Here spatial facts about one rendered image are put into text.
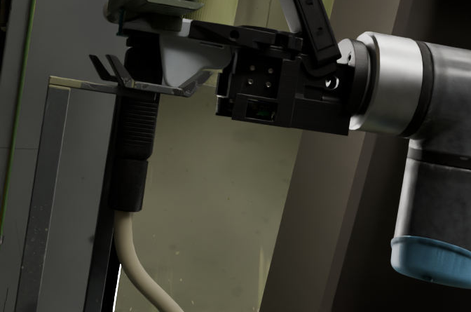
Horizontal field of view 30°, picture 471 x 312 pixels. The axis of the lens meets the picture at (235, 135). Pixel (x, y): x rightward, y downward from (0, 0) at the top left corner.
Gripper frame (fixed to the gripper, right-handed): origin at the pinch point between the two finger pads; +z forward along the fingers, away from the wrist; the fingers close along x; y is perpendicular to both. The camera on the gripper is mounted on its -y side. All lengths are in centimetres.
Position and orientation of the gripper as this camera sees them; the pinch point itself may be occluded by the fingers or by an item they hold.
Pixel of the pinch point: (137, 19)
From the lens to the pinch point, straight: 75.8
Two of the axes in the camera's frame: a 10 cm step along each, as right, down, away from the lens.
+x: -2.3, -0.8, 9.7
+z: -9.6, -1.4, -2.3
